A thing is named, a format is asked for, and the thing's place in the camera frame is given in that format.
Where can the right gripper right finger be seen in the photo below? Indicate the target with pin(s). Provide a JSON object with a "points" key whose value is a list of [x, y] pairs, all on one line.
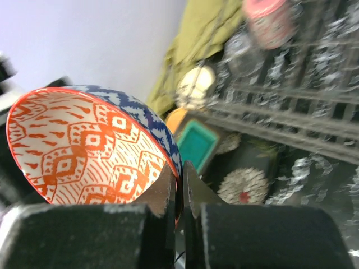
{"points": [[220, 235]]}

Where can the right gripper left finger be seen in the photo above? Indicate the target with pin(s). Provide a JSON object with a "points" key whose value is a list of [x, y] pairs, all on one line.
{"points": [[136, 235]]}

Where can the red patterned bowl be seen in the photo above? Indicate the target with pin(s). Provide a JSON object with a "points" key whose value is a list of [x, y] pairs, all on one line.
{"points": [[89, 145]]}

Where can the clear drinking glass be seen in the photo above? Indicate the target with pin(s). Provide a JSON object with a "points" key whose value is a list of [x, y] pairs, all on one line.
{"points": [[242, 56]]}

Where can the pink skull pattern mug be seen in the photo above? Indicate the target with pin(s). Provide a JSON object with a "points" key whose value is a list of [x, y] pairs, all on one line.
{"points": [[270, 21]]}

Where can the teal square ceramic dish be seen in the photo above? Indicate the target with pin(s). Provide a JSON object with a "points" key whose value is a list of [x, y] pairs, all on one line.
{"points": [[197, 143]]}

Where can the black floral square plate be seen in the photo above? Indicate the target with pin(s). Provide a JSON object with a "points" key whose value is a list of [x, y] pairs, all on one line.
{"points": [[242, 169]]}

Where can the woven bamboo basket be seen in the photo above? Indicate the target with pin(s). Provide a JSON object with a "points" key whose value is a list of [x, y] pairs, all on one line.
{"points": [[175, 118]]}

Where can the cream round floral plate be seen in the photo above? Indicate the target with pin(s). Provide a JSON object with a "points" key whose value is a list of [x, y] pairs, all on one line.
{"points": [[195, 87]]}

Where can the olive green cloth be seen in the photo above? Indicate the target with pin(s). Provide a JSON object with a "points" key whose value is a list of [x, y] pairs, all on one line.
{"points": [[204, 28]]}

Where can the grey wire dish rack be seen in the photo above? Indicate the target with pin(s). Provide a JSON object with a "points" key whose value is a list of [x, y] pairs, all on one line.
{"points": [[306, 93]]}

